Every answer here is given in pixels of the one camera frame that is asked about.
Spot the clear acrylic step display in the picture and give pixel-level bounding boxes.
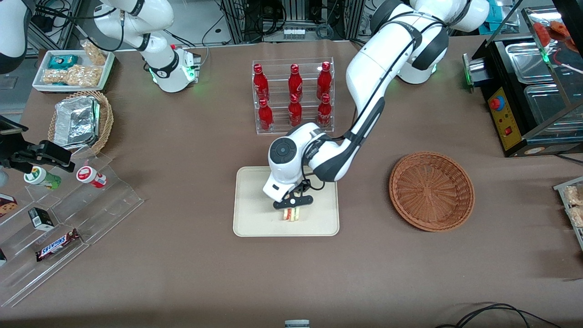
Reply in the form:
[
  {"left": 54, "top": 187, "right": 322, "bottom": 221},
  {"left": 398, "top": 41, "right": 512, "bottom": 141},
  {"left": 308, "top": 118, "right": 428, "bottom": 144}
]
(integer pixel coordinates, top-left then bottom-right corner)
[{"left": 0, "top": 149, "right": 145, "bottom": 307}]

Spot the steel warmer pan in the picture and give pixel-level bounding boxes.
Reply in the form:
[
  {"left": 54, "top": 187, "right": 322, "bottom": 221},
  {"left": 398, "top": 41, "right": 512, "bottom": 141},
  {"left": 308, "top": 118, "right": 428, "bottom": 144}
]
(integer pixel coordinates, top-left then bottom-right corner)
[
  {"left": 506, "top": 43, "right": 555, "bottom": 86},
  {"left": 524, "top": 84, "right": 583, "bottom": 133}
]

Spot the small wicker basket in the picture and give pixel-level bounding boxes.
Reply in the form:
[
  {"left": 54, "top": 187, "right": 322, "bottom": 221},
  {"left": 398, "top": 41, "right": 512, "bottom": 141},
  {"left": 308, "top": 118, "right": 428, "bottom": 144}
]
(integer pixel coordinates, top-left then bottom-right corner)
[{"left": 47, "top": 90, "right": 114, "bottom": 156}]

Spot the brown cookie box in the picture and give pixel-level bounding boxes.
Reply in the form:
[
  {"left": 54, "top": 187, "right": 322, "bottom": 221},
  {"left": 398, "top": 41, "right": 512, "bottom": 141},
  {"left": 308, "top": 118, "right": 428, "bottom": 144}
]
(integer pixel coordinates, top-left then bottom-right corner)
[{"left": 0, "top": 193, "right": 18, "bottom": 218}]

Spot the small black box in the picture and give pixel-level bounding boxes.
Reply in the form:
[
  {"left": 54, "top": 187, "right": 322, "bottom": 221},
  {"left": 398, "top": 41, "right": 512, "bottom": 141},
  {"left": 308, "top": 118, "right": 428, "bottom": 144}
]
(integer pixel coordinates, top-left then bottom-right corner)
[{"left": 28, "top": 207, "right": 55, "bottom": 231}]

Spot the white plastic snack tray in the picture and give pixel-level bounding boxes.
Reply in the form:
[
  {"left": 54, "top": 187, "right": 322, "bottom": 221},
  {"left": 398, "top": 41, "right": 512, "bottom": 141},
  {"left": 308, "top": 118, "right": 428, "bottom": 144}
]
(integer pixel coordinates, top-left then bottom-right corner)
[{"left": 32, "top": 49, "right": 115, "bottom": 94}]

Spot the red cola bottle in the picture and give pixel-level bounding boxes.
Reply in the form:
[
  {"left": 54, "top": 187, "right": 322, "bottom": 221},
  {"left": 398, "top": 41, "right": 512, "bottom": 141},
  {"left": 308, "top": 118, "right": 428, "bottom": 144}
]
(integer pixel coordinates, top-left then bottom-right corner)
[
  {"left": 288, "top": 94, "right": 303, "bottom": 128},
  {"left": 258, "top": 98, "right": 274, "bottom": 132},
  {"left": 288, "top": 64, "right": 303, "bottom": 102},
  {"left": 253, "top": 64, "right": 269, "bottom": 103},
  {"left": 317, "top": 94, "right": 332, "bottom": 128},
  {"left": 317, "top": 61, "right": 332, "bottom": 102}
]

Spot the aluminium foil container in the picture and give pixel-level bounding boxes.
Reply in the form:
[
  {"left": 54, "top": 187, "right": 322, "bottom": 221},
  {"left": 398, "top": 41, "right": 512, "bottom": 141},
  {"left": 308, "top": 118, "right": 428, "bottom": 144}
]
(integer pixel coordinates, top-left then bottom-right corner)
[{"left": 53, "top": 96, "right": 101, "bottom": 149}]

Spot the teal snack packet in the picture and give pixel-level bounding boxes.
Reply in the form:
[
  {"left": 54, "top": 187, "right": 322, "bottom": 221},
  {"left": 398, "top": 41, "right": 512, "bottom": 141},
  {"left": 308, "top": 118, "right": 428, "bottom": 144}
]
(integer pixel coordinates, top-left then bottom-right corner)
[{"left": 47, "top": 54, "right": 79, "bottom": 70}]

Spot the clear bag of nuts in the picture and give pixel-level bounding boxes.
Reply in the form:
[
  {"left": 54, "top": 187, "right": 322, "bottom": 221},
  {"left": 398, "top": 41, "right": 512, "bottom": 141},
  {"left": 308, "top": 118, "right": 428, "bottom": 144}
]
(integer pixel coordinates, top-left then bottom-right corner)
[
  {"left": 81, "top": 40, "right": 108, "bottom": 66},
  {"left": 42, "top": 65, "right": 102, "bottom": 88}
]

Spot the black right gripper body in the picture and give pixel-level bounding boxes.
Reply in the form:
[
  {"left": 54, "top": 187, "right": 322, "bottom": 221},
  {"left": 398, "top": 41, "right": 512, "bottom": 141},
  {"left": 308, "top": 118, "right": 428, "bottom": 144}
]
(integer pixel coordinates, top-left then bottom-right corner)
[{"left": 0, "top": 136, "right": 29, "bottom": 171}]

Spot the large round brown wicker basket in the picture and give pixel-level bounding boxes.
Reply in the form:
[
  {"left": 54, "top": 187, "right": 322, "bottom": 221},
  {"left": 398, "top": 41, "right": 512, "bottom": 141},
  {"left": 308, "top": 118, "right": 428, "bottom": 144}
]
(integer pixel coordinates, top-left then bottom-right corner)
[{"left": 389, "top": 152, "right": 475, "bottom": 232}]

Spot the Snickers chocolate bar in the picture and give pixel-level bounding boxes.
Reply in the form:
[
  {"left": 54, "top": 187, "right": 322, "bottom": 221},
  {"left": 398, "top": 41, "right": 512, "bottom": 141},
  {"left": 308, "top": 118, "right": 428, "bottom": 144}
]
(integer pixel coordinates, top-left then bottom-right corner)
[{"left": 36, "top": 229, "right": 82, "bottom": 262}]

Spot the clear acrylic bottle rack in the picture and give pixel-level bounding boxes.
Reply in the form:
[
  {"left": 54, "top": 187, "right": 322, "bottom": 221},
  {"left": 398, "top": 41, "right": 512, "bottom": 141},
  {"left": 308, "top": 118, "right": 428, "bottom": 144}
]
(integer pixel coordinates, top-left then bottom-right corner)
[{"left": 252, "top": 58, "right": 335, "bottom": 135}]

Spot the black food warmer yellow panel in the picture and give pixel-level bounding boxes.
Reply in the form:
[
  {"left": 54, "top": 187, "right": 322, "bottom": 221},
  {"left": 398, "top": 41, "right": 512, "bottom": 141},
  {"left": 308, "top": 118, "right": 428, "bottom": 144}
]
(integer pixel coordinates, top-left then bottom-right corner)
[{"left": 462, "top": 7, "right": 583, "bottom": 158}]

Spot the black floor cable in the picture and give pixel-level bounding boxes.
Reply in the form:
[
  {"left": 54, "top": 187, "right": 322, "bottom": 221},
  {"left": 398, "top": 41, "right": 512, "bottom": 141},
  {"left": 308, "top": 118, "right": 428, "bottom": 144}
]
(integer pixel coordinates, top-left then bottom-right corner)
[{"left": 435, "top": 302, "right": 562, "bottom": 328}]

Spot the beige rectangular serving tray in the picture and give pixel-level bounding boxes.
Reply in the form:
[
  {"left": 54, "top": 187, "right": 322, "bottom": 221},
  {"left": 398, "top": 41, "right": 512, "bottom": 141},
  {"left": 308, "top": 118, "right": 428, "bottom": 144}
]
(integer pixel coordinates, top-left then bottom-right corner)
[{"left": 233, "top": 166, "right": 340, "bottom": 237}]

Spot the grey metal snack rack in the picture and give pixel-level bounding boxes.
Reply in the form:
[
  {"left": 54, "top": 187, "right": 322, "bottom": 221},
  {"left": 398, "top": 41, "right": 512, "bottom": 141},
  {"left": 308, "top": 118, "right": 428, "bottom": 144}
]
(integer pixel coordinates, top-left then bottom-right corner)
[{"left": 553, "top": 177, "right": 583, "bottom": 251}]

